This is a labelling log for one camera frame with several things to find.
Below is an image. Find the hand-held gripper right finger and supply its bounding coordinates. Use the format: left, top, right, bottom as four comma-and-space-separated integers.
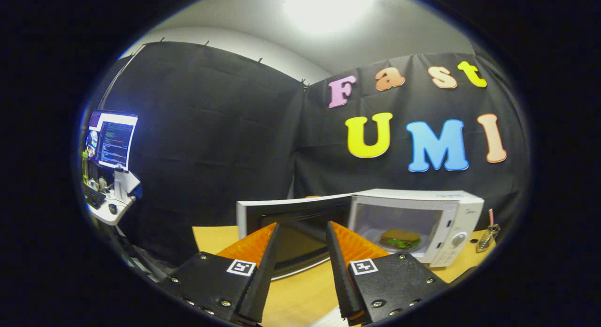
325, 221, 451, 327

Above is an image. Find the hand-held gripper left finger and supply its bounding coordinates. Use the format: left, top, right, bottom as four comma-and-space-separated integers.
162, 222, 281, 324

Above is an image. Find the brown bread lettuce sandwich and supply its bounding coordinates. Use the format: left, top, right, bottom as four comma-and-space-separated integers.
379, 229, 422, 250

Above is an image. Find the white microwave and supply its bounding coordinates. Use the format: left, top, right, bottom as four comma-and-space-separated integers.
236, 189, 485, 281

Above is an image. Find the black backdrop cloth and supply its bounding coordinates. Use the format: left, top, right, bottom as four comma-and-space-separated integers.
94, 41, 531, 266

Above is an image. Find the black keyboard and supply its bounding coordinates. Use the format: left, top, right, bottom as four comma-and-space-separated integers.
85, 189, 107, 209

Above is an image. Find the ceiling light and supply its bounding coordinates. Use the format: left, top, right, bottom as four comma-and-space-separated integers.
284, 0, 383, 32

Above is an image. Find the wire mesh holder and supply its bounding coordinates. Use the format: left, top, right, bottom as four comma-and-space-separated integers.
477, 224, 501, 253

